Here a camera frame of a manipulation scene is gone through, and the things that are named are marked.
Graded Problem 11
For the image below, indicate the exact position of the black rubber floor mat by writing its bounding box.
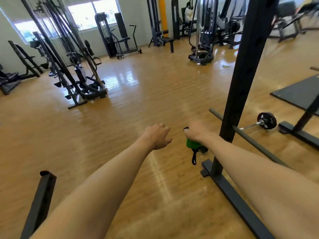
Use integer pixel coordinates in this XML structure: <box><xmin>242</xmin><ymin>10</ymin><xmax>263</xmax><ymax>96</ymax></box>
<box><xmin>270</xmin><ymin>74</ymin><xmax>319</xmax><ymax>109</ymax></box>

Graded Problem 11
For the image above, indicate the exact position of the black incline bench frame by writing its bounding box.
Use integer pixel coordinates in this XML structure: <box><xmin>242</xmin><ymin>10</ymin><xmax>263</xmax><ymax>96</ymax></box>
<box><xmin>0</xmin><ymin>40</ymin><xmax>44</xmax><ymax>95</ymax></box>

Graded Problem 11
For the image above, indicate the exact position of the black leg press machine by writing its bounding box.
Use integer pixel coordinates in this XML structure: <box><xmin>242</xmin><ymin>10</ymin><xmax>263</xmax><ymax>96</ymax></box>
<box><xmin>214</xmin><ymin>0</ymin><xmax>246</xmax><ymax>49</ymax></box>

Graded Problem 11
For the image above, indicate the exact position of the black squat rack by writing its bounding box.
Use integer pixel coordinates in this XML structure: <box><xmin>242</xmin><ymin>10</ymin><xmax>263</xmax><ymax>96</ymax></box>
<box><xmin>200</xmin><ymin>0</ymin><xmax>319</xmax><ymax>239</ymax></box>

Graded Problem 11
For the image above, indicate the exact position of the chrome cable tower machine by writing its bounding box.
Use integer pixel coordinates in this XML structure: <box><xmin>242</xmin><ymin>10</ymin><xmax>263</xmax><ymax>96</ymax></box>
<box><xmin>188</xmin><ymin>0</ymin><xmax>220</xmax><ymax>66</ymax></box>

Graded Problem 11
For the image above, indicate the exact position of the grey safety bar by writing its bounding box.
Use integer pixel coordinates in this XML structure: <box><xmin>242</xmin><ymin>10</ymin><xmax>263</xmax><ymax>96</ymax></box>
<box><xmin>209</xmin><ymin>108</ymin><xmax>289</xmax><ymax>168</ymax></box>

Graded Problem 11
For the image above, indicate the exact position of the person's left forearm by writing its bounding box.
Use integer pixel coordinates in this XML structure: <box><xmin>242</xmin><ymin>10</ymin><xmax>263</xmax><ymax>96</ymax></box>
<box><xmin>29</xmin><ymin>137</ymin><xmax>156</xmax><ymax>239</ymax></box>

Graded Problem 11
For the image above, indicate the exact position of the window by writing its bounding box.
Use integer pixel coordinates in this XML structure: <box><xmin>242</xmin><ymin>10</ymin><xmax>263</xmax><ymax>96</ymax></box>
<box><xmin>12</xmin><ymin>0</ymin><xmax>121</xmax><ymax>43</ymax></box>

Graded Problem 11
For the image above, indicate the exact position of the black steel post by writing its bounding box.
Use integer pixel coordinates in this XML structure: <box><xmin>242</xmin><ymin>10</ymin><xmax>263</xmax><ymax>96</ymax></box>
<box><xmin>20</xmin><ymin>171</ymin><xmax>57</xmax><ymax>239</ymax></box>

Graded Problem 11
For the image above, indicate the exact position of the black seated weight machine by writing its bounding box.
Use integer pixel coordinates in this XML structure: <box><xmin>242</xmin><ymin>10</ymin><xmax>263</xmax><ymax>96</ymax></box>
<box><xmin>95</xmin><ymin>12</ymin><xmax>142</xmax><ymax>59</ymax></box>

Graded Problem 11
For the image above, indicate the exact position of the yellow pillar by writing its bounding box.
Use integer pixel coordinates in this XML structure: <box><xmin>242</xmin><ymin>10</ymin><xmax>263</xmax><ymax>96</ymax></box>
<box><xmin>159</xmin><ymin>0</ymin><xmax>168</xmax><ymax>35</ymax></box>

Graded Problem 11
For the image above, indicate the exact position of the person's left hand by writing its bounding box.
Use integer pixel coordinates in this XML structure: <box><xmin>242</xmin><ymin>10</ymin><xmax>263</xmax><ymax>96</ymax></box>
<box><xmin>141</xmin><ymin>123</ymin><xmax>173</xmax><ymax>150</ymax></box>

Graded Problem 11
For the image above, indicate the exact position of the black bench weight machine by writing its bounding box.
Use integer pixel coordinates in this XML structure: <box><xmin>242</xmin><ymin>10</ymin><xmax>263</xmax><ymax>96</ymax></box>
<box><xmin>146</xmin><ymin>0</ymin><xmax>175</xmax><ymax>53</ymax></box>

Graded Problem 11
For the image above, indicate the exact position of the black cable crossover machine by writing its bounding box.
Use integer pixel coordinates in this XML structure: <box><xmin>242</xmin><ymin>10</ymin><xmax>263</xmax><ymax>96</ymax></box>
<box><xmin>19</xmin><ymin>0</ymin><xmax>108</xmax><ymax>109</ymax></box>

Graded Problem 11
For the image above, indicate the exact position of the person's right forearm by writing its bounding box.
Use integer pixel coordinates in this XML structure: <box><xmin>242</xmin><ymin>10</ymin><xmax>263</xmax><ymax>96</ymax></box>
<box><xmin>199</xmin><ymin>132</ymin><xmax>319</xmax><ymax>239</ymax></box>

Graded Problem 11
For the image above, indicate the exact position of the green bottle with black strap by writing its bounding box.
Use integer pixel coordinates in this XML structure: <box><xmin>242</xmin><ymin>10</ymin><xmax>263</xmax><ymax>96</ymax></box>
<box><xmin>184</xmin><ymin>127</ymin><xmax>209</xmax><ymax>165</ymax></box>

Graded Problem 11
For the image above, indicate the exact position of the person's right hand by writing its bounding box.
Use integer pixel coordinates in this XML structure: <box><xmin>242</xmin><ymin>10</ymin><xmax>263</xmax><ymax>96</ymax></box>
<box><xmin>184</xmin><ymin>120</ymin><xmax>212</xmax><ymax>143</ymax></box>

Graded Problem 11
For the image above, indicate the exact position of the barbell with black plate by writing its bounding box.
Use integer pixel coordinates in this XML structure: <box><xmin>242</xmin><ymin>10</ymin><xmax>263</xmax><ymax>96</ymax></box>
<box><xmin>239</xmin><ymin>112</ymin><xmax>277</xmax><ymax>131</ymax></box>

